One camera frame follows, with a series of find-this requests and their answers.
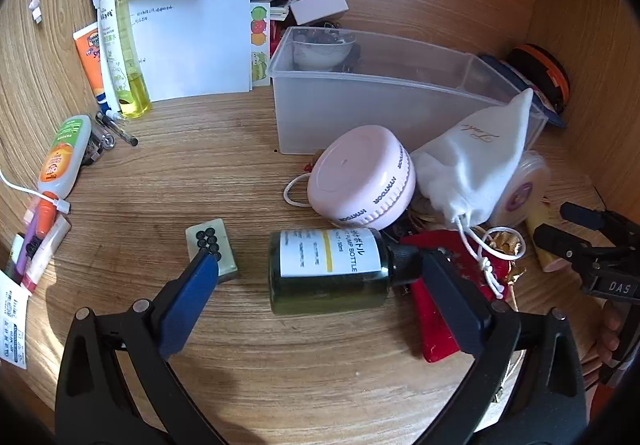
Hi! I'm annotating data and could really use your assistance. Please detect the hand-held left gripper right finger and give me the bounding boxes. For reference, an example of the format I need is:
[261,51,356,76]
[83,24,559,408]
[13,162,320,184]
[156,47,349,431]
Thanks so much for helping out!
[420,249,588,445]

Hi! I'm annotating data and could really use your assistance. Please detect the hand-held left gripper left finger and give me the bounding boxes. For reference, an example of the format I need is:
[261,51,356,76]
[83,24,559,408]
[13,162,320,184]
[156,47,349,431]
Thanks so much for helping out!
[54,250,221,445]

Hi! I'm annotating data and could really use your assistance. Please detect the green mahjong tile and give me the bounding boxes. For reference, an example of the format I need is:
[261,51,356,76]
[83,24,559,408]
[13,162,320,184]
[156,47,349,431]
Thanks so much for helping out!
[185,218,240,282]

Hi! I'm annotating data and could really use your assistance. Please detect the fruit sticker sheet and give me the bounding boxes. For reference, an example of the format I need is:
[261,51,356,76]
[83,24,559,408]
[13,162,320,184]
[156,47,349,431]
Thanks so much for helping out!
[249,0,273,88]

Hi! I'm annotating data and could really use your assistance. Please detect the white paper sheet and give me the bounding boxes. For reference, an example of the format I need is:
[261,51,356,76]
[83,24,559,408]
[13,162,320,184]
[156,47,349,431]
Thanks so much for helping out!
[127,0,253,103]

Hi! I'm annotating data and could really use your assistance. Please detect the person's right hand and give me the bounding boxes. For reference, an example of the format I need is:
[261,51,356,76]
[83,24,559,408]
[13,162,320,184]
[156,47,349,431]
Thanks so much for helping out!
[581,300,622,388]

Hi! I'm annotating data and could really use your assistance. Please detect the pink round desktop vacuum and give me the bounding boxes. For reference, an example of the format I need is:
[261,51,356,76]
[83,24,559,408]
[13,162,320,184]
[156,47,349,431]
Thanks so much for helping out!
[283,125,417,232]

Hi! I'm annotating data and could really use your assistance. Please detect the dark green pump bottle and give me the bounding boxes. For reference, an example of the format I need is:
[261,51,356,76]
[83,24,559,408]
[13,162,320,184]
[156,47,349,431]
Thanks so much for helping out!
[268,226,418,316]

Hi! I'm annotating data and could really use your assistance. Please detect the white pink tube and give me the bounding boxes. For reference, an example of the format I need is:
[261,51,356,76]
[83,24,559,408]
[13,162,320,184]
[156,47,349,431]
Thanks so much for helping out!
[20,215,72,293]

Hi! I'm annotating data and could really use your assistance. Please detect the white drawstring pouch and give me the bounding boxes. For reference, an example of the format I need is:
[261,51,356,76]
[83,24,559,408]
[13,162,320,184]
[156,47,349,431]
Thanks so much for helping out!
[410,88,535,301]

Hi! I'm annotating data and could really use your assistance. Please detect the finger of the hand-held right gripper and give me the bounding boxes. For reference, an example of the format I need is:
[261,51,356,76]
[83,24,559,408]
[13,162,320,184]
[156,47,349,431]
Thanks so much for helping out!
[532,223,607,272]
[559,201,626,234]

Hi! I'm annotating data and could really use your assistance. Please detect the white bowl of coins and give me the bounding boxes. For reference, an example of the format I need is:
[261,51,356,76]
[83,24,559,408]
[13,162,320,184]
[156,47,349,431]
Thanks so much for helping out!
[291,28,357,72]

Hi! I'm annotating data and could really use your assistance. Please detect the orange sunscreen tube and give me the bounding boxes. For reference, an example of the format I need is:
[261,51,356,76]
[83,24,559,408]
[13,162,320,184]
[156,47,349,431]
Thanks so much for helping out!
[72,22,123,122]

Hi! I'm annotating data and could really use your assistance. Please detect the small white box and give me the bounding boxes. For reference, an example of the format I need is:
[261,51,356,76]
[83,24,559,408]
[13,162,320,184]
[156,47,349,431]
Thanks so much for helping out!
[290,0,349,26]

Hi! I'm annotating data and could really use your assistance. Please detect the orange green squeeze bottle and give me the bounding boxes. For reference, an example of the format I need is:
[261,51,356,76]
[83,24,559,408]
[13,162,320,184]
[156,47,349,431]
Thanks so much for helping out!
[37,115,93,200]

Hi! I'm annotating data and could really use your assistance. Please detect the white printed packet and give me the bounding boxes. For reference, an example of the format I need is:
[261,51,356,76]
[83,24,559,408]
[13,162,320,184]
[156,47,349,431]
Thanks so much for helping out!
[0,270,31,368]

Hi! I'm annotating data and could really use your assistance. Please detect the wooden desk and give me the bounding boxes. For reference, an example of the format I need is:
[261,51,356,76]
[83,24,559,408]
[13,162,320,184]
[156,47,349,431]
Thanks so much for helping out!
[0,0,640,445]

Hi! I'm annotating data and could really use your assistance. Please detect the clear plastic storage box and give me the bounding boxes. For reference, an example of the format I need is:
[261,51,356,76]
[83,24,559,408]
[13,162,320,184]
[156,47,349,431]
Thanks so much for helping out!
[267,26,550,156]

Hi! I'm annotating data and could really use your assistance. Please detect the red pouch with gold ornament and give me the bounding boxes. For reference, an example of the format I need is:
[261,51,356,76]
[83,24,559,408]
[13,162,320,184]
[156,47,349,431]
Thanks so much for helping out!
[400,229,526,365]

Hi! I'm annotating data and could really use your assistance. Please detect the white charging cable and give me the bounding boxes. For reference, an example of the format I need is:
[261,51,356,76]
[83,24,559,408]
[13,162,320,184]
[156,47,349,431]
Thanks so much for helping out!
[0,168,73,215]

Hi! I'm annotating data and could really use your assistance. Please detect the yellow spray bottle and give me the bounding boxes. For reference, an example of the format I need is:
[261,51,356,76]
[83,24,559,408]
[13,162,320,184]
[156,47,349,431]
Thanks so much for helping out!
[97,0,152,120]

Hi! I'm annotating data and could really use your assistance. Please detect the black pen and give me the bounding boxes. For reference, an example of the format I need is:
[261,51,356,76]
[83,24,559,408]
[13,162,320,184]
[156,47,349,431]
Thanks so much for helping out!
[95,110,140,147]

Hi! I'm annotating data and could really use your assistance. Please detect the black orange round pouch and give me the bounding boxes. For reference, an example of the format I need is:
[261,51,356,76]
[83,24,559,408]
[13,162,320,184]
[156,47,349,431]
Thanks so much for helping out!
[507,44,572,113]

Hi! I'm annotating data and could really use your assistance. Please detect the pale pink tube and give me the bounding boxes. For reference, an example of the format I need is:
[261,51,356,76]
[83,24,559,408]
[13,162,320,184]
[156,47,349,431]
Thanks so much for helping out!
[522,198,573,273]

